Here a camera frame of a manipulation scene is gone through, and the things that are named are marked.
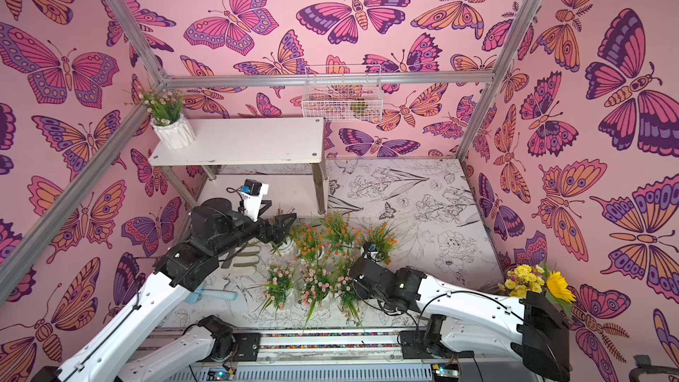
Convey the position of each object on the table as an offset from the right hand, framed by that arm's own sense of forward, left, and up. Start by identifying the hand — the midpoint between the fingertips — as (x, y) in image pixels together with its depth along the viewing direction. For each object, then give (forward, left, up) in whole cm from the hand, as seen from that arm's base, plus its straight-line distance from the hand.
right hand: (356, 281), depth 78 cm
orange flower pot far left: (+9, +24, 0) cm, 25 cm away
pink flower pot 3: (-9, 0, +4) cm, 10 cm away
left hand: (+11, +19, +22) cm, 31 cm away
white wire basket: (+65, +6, +18) cm, 68 cm away
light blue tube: (-3, +42, -5) cm, 42 cm away
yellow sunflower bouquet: (-4, -39, +17) cm, 42 cm away
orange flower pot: (+9, +14, +7) cm, 18 cm away
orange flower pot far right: (+10, -6, +6) cm, 13 cm away
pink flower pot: (-5, +20, +9) cm, 23 cm away
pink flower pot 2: (-9, +11, +4) cm, 15 cm away
